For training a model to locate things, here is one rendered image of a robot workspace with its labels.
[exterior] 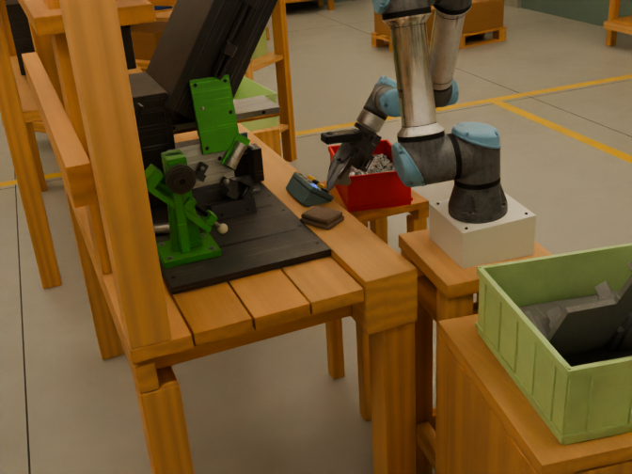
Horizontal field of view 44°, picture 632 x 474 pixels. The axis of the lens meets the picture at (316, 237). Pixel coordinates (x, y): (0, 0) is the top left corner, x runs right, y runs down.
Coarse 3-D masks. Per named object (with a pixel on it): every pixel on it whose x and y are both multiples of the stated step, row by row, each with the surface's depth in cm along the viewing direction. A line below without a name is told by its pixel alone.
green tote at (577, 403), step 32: (576, 256) 176; (608, 256) 178; (480, 288) 174; (512, 288) 176; (544, 288) 178; (576, 288) 180; (480, 320) 177; (512, 320) 158; (512, 352) 161; (544, 352) 146; (544, 384) 148; (576, 384) 138; (608, 384) 140; (544, 416) 149; (576, 416) 141; (608, 416) 143
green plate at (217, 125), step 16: (192, 80) 216; (208, 80) 218; (224, 80) 219; (192, 96) 217; (208, 96) 218; (224, 96) 220; (208, 112) 219; (224, 112) 220; (208, 128) 219; (224, 128) 221; (208, 144) 220; (224, 144) 222
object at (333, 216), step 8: (312, 208) 216; (320, 208) 216; (304, 216) 213; (312, 216) 211; (320, 216) 210; (328, 216) 210; (336, 216) 211; (312, 224) 212; (320, 224) 210; (328, 224) 209; (336, 224) 212
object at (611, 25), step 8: (616, 0) 758; (616, 8) 762; (608, 16) 769; (616, 16) 766; (624, 16) 775; (608, 24) 766; (616, 24) 756; (624, 24) 750; (608, 32) 774; (616, 32) 773; (624, 32) 747; (608, 40) 776
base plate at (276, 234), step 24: (192, 144) 284; (264, 192) 237; (240, 216) 221; (264, 216) 220; (288, 216) 219; (168, 240) 210; (216, 240) 208; (240, 240) 207; (264, 240) 206; (288, 240) 205; (312, 240) 204; (192, 264) 196; (216, 264) 195; (240, 264) 194; (264, 264) 193; (288, 264) 196; (168, 288) 189; (192, 288) 188
